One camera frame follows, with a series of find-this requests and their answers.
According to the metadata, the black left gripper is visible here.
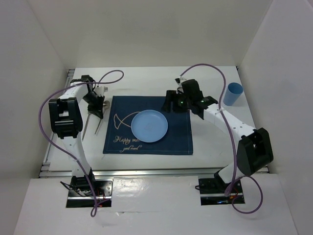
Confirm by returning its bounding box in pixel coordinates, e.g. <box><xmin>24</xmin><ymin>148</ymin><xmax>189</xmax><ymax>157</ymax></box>
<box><xmin>82</xmin><ymin>93</ymin><xmax>105</xmax><ymax>119</ymax></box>

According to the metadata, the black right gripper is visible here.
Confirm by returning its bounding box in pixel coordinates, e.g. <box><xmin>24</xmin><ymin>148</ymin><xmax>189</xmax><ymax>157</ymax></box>
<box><xmin>160</xmin><ymin>90</ymin><xmax>192</xmax><ymax>113</ymax></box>

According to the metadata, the silver fork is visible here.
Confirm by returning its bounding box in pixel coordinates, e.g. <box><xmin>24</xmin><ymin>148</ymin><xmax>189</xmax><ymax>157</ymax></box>
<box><xmin>82</xmin><ymin>112</ymin><xmax>91</xmax><ymax>141</ymax></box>

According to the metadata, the silver spoon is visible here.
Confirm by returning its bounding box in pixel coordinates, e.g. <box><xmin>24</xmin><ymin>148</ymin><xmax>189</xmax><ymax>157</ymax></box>
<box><xmin>94</xmin><ymin>100</ymin><xmax>110</xmax><ymax>135</ymax></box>

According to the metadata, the light blue plate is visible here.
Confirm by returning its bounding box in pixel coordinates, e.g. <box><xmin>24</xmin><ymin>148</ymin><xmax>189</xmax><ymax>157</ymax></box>
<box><xmin>131</xmin><ymin>110</ymin><xmax>168</xmax><ymax>143</ymax></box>

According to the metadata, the navy blue fish placemat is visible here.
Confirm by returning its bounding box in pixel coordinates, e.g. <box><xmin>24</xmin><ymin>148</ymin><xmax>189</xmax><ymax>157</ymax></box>
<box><xmin>103</xmin><ymin>96</ymin><xmax>193</xmax><ymax>155</ymax></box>

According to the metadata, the light blue cup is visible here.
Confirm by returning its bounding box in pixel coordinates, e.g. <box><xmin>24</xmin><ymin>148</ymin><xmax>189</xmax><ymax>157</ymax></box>
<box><xmin>223</xmin><ymin>82</ymin><xmax>244</xmax><ymax>106</ymax></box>

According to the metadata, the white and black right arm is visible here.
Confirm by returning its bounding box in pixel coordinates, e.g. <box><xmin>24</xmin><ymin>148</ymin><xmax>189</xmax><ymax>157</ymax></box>
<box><xmin>162</xmin><ymin>78</ymin><xmax>273</xmax><ymax>192</ymax></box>

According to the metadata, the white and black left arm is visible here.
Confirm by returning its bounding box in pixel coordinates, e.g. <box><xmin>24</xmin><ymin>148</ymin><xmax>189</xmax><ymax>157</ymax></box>
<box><xmin>48</xmin><ymin>75</ymin><xmax>105</xmax><ymax>195</ymax></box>

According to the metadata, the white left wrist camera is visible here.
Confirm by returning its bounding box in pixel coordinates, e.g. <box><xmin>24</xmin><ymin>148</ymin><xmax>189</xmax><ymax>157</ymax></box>
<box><xmin>94</xmin><ymin>86</ymin><xmax>108</xmax><ymax>96</ymax></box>

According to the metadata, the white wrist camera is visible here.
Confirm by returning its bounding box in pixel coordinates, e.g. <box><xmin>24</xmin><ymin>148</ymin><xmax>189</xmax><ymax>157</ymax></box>
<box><xmin>94</xmin><ymin>86</ymin><xmax>108</xmax><ymax>96</ymax></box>
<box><xmin>175</xmin><ymin>76</ymin><xmax>187</xmax><ymax>87</ymax></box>

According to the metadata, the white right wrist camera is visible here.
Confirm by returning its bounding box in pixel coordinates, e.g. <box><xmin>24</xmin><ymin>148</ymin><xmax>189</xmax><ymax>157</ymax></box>
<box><xmin>175</xmin><ymin>76</ymin><xmax>187</xmax><ymax>87</ymax></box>

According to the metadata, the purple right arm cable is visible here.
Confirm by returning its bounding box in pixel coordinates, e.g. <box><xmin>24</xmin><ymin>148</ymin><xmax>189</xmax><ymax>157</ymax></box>
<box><xmin>179</xmin><ymin>63</ymin><xmax>264</xmax><ymax>215</ymax></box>

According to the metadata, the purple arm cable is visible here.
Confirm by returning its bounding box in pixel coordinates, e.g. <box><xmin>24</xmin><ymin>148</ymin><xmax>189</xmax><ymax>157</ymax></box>
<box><xmin>179</xmin><ymin>63</ymin><xmax>264</xmax><ymax>215</ymax></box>
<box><xmin>39</xmin><ymin>70</ymin><xmax>125</xmax><ymax>218</ymax></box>

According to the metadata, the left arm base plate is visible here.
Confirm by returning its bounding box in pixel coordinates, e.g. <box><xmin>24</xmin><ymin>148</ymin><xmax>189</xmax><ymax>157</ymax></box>
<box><xmin>60</xmin><ymin>179</ymin><xmax>113</xmax><ymax>208</ymax></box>

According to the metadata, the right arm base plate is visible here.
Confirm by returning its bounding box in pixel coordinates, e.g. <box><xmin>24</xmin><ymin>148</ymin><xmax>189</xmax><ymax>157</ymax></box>
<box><xmin>195</xmin><ymin>178</ymin><xmax>245</xmax><ymax>206</ymax></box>

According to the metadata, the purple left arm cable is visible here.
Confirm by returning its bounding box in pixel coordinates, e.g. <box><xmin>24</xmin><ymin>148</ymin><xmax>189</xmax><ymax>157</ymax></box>
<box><xmin>39</xmin><ymin>70</ymin><xmax>125</xmax><ymax>218</ymax></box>

